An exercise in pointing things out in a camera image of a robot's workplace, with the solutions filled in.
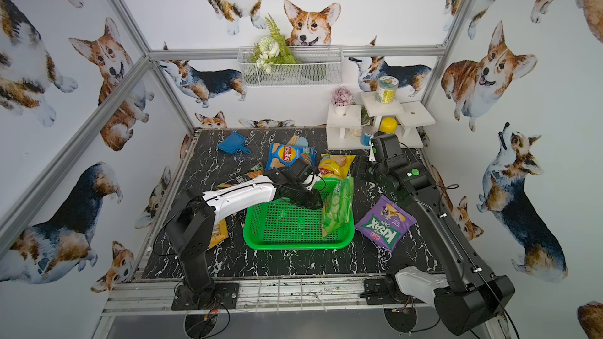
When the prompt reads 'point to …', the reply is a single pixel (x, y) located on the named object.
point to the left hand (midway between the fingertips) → (319, 197)
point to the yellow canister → (389, 125)
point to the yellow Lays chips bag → (334, 166)
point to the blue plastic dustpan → (234, 143)
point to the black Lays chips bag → (255, 170)
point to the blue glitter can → (367, 132)
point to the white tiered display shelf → (343, 132)
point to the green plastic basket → (280, 224)
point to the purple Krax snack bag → (385, 224)
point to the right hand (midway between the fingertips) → (365, 161)
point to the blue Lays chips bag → (281, 154)
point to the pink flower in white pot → (341, 99)
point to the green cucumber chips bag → (337, 208)
